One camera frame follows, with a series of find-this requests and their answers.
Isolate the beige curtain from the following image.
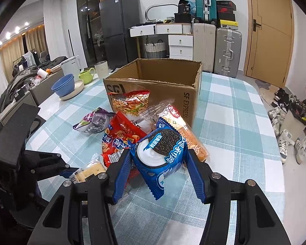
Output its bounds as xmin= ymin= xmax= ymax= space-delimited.
xmin=0 ymin=26 xmax=45 ymax=69

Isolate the silver suitcase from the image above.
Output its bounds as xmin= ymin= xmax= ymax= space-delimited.
xmin=214 ymin=28 xmax=243 ymax=78

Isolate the pile of assorted shoes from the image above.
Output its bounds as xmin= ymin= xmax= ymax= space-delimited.
xmin=268 ymin=87 xmax=306 ymax=165

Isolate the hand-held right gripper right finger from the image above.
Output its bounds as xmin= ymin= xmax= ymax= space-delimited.
xmin=185 ymin=148 xmax=283 ymax=245

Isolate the beige suitcase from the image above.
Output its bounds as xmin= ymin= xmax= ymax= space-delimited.
xmin=192 ymin=22 xmax=217 ymax=72

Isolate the blue cookie packet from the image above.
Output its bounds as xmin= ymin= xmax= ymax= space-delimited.
xmin=131 ymin=119 xmax=189 ymax=201

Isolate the oval mirror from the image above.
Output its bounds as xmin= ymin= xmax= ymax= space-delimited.
xmin=145 ymin=4 xmax=179 ymax=22

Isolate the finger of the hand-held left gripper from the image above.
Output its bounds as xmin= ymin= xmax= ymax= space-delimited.
xmin=24 ymin=150 xmax=70 ymax=170
xmin=36 ymin=168 xmax=82 ymax=185

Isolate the red chip bag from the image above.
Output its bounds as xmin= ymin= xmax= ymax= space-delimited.
xmin=102 ymin=112 xmax=148 ymax=182

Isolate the dark grey fridge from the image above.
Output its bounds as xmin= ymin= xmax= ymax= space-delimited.
xmin=99 ymin=0 xmax=141 ymax=69

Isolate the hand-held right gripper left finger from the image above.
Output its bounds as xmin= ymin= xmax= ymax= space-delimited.
xmin=27 ymin=148 xmax=133 ymax=245

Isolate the black yellow shoe box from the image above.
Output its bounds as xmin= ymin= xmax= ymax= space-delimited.
xmin=219 ymin=20 xmax=239 ymax=30

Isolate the white electric kettle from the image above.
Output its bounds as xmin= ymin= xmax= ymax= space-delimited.
xmin=61 ymin=56 xmax=82 ymax=77

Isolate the wooden door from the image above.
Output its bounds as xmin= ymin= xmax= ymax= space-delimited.
xmin=245 ymin=0 xmax=295 ymax=88

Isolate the dark glass cabinet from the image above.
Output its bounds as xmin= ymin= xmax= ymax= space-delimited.
xmin=76 ymin=0 xmax=102 ymax=68

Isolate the crispy noodle snack bag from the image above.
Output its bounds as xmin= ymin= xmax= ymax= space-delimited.
xmin=107 ymin=90 xmax=150 ymax=119

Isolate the small clear cracker packet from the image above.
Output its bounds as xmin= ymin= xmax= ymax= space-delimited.
xmin=69 ymin=159 xmax=108 ymax=184

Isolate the long orange cracker packet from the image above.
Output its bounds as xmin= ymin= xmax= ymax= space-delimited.
xmin=158 ymin=106 xmax=210 ymax=162

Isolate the white drawer desk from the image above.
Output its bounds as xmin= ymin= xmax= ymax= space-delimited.
xmin=129 ymin=23 xmax=194 ymax=60

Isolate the dark clothes pile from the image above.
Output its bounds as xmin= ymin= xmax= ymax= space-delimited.
xmin=5 ymin=56 xmax=69 ymax=100

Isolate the black red shoe box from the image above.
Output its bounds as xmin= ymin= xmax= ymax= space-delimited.
xmin=216 ymin=0 xmax=237 ymax=13

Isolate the brown cardboard box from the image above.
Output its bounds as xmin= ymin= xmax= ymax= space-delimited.
xmin=103 ymin=58 xmax=203 ymax=128

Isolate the green mug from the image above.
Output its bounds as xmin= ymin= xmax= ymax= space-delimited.
xmin=78 ymin=68 xmax=95 ymax=85

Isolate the woven basket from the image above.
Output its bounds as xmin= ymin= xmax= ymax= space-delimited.
xmin=145 ymin=39 xmax=167 ymax=59

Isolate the teal checked tablecloth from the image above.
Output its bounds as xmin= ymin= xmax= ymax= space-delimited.
xmin=37 ymin=70 xmax=287 ymax=245

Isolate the cream shallow dish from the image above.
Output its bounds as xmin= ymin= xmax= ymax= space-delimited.
xmin=59 ymin=80 xmax=84 ymax=100

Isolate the purple snack bag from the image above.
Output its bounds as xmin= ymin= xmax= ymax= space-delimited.
xmin=73 ymin=107 xmax=116 ymax=136

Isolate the blue bowl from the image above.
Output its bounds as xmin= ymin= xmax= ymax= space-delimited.
xmin=55 ymin=88 xmax=73 ymax=97
xmin=51 ymin=73 xmax=75 ymax=92

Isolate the teal suitcase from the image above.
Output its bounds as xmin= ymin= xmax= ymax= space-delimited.
xmin=194 ymin=0 xmax=218 ymax=26

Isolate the cream tumbler cup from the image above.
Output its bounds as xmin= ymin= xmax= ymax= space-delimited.
xmin=94 ymin=61 xmax=110 ymax=79

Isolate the clear plastic snack bag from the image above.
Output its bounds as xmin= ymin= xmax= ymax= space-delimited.
xmin=136 ymin=101 xmax=174 ymax=136

